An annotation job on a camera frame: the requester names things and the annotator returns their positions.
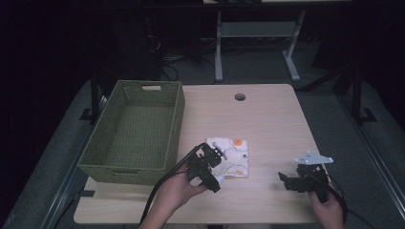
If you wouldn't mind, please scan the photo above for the person's right hand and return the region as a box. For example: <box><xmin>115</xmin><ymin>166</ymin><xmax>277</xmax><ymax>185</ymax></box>
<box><xmin>308</xmin><ymin>186</ymin><xmax>347</xmax><ymax>229</ymax></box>

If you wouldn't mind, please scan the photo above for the white cloth with orange print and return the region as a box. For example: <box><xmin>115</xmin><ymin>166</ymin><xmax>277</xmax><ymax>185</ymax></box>
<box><xmin>205</xmin><ymin>136</ymin><xmax>250</xmax><ymax>179</ymax></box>

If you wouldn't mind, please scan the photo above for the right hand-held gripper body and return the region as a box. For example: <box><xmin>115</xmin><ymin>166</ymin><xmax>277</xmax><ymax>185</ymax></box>
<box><xmin>293</xmin><ymin>150</ymin><xmax>334</xmax><ymax>204</ymax></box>

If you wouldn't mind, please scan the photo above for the bundle of black floor cables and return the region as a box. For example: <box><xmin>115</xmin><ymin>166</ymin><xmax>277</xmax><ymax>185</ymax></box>
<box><xmin>144</xmin><ymin>17</ymin><xmax>218</xmax><ymax>82</ymax></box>

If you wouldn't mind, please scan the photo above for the person's left hand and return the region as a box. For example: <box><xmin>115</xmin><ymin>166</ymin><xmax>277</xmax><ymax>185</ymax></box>
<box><xmin>154</xmin><ymin>173</ymin><xmax>208</xmax><ymax>221</ymax></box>

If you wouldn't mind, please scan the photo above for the white metal stand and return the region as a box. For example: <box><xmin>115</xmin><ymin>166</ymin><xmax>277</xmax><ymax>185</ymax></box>
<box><xmin>214</xmin><ymin>9</ymin><xmax>307</xmax><ymax>83</ymax></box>

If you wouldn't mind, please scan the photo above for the black metal post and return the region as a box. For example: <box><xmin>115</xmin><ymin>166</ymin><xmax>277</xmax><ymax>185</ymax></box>
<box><xmin>78</xmin><ymin>68</ymin><xmax>103</xmax><ymax>125</ymax></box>
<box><xmin>351</xmin><ymin>61</ymin><xmax>378</xmax><ymax>126</ymax></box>

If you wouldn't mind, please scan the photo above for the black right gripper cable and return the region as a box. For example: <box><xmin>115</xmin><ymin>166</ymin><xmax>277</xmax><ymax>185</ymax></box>
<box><xmin>324</xmin><ymin>174</ymin><xmax>379</xmax><ymax>229</ymax></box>

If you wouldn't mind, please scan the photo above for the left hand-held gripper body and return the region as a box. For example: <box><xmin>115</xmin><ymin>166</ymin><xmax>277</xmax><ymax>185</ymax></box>
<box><xmin>185</xmin><ymin>141</ymin><xmax>229</xmax><ymax>186</ymax></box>

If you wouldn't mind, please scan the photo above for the green woven basket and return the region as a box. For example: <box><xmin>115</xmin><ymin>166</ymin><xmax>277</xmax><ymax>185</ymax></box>
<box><xmin>77</xmin><ymin>79</ymin><xmax>186</xmax><ymax>187</ymax></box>

